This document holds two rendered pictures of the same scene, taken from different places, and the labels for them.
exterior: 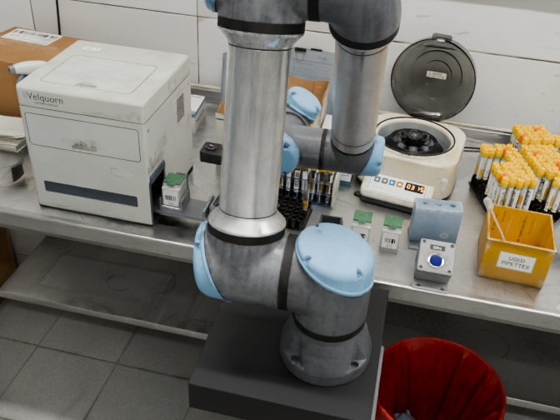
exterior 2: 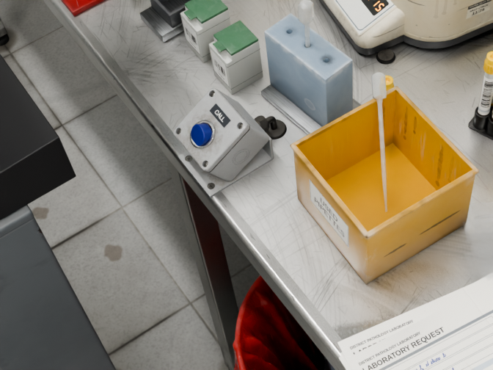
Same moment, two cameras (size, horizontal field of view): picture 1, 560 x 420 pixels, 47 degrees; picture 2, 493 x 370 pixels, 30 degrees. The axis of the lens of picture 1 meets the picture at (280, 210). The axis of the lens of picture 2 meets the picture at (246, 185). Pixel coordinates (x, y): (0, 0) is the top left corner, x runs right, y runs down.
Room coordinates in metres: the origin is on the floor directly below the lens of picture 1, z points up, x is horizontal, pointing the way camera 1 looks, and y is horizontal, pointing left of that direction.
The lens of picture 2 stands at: (0.65, -0.84, 1.72)
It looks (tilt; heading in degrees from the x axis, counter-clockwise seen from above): 55 degrees down; 53
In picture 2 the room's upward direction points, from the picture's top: 10 degrees counter-clockwise
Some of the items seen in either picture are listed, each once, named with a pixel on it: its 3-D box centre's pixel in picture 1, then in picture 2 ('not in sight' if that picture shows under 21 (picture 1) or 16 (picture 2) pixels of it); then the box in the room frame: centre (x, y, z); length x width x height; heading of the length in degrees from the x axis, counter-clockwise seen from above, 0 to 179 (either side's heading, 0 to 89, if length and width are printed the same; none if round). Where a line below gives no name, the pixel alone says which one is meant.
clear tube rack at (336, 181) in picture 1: (295, 179); not in sight; (1.30, -0.03, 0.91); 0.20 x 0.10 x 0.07; 79
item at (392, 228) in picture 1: (391, 233); (235, 57); (1.11, -0.24, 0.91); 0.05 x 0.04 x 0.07; 169
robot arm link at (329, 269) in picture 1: (328, 276); not in sight; (0.73, -0.08, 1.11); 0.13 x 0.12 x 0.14; 81
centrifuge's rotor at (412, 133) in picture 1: (412, 146); not in sight; (1.41, -0.32, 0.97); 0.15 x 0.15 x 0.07
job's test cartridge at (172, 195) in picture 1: (174, 192); not in sight; (1.16, 0.23, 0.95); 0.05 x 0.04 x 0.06; 169
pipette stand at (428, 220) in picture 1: (434, 223); (309, 75); (1.14, -0.34, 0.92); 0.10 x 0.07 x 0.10; 86
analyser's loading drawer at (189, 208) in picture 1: (165, 200); not in sight; (1.17, 0.26, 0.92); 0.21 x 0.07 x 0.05; 79
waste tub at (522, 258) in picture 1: (514, 245); (381, 185); (1.08, -0.50, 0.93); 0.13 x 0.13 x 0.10; 77
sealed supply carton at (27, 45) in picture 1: (39, 77); not in sight; (1.67, 0.70, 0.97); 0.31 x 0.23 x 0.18; 72
